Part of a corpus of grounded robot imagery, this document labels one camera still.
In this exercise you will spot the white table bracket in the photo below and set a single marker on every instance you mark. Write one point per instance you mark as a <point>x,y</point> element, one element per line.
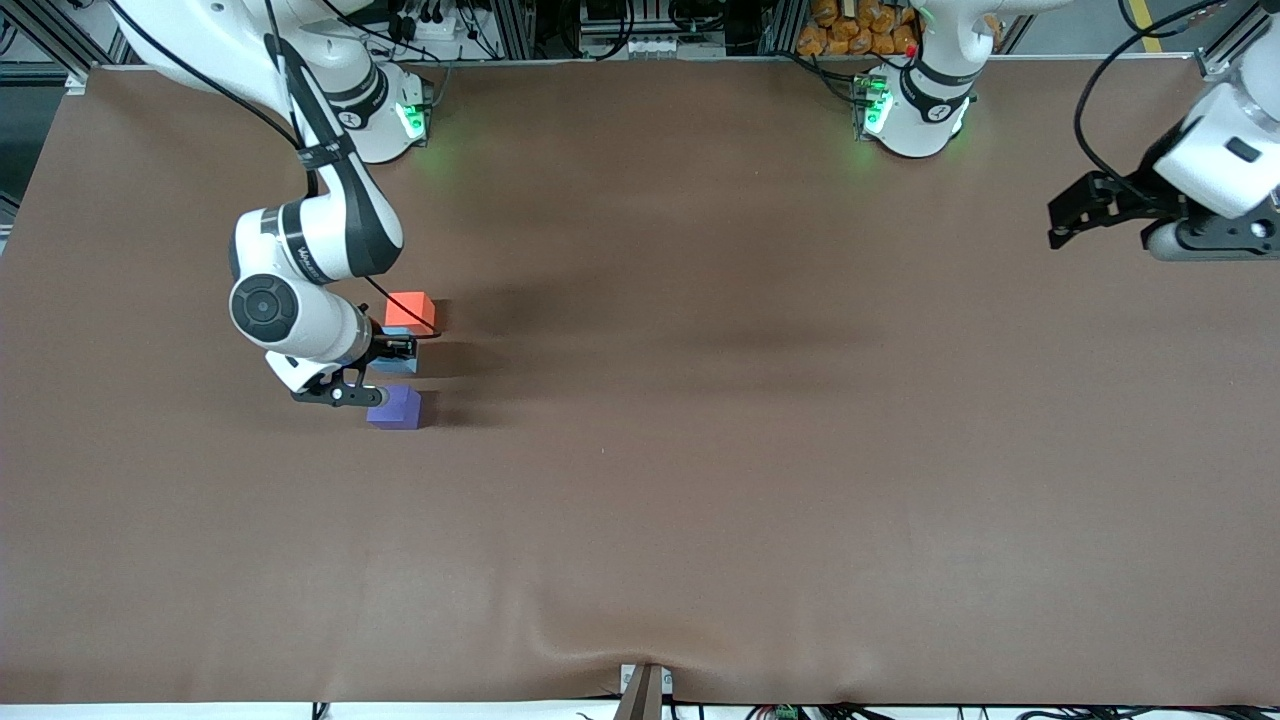
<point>630,680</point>

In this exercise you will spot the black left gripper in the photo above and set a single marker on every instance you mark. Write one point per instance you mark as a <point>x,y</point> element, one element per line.
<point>1133,199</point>

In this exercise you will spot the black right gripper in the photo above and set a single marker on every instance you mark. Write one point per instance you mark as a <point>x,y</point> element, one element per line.
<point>383,349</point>

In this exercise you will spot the green terminal connector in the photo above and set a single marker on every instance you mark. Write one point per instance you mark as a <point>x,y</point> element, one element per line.
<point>785,713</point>

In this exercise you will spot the aluminium frame profile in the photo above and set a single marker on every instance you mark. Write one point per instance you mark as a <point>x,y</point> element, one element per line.
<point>515,28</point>
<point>1225,50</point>
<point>780,25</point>
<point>50,40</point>

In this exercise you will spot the bag of orange items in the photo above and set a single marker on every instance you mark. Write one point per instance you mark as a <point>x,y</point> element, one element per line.
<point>850,28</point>

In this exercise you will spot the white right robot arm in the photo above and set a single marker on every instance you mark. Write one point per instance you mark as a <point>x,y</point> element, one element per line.
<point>320,240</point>

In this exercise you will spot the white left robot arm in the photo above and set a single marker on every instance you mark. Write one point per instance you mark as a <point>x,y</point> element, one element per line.
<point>918,112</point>

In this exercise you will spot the brown table cover sheet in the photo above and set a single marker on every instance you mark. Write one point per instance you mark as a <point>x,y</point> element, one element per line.
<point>640,520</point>

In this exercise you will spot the white terminal block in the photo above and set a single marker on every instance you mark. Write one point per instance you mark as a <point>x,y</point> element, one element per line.
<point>675,46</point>

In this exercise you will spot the light blue foam block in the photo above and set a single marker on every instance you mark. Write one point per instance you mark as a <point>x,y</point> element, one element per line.
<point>396,367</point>

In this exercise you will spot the orange foam block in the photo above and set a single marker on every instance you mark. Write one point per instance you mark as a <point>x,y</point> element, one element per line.
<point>412,308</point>

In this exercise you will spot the purple foam block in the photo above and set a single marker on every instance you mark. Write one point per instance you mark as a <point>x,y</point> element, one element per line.
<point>397,410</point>

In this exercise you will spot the white power strip with plugs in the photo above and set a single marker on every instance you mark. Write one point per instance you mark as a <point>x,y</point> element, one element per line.
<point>425,22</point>

